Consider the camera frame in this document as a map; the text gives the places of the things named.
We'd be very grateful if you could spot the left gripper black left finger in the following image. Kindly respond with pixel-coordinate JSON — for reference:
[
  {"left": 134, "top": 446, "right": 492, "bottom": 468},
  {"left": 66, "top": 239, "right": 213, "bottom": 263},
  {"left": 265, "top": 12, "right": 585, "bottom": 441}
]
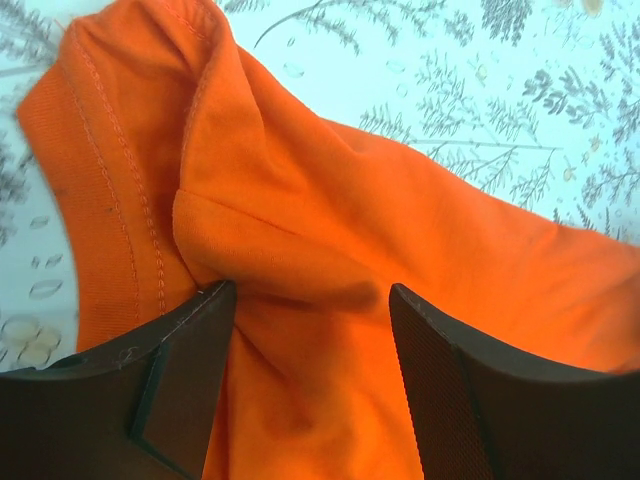
[{"left": 1, "top": 281, "right": 237, "bottom": 480}]

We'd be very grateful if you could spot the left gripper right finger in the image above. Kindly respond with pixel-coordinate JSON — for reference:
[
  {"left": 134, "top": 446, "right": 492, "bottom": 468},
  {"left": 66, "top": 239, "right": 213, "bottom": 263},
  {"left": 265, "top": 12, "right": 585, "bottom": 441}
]
[{"left": 389, "top": 284, "right": 639, "bottom": 480}]

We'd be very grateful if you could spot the floral patterned table mat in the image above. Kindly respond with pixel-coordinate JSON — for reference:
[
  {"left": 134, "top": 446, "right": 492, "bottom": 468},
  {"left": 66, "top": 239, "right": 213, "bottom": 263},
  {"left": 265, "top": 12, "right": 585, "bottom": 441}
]
[{"left": 1, "top": 1, "right": 639, "bottom": 371}]

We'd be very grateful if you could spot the orange t shirt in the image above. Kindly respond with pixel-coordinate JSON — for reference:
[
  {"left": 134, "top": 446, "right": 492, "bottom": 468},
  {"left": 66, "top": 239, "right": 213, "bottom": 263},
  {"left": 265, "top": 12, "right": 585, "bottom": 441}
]
[{"left": 17, "top": 1, "right": 639, "bottom": 479}]

